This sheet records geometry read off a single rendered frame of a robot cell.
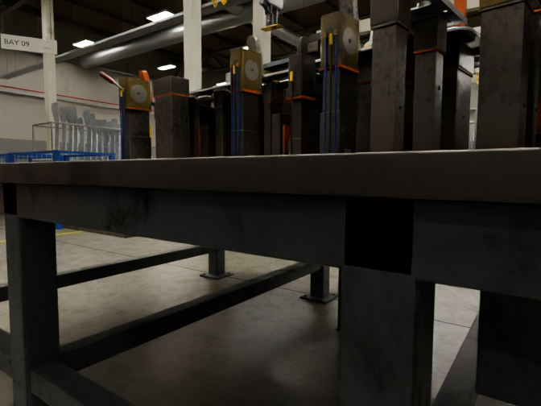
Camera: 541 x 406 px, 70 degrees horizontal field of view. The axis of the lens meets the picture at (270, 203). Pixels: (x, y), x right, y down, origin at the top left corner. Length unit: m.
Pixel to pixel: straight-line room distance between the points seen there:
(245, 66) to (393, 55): 0.59
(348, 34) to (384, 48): 0.28
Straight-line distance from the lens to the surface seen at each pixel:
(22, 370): 1.13
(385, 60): 0.71
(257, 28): 9.58
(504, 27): 0.91
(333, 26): 0.97
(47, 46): 13.98
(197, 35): 5.41
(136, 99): 1.71
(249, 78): 1.21
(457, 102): 1.02
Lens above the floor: 0.68
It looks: 4 degrees down
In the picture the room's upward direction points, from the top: straight up
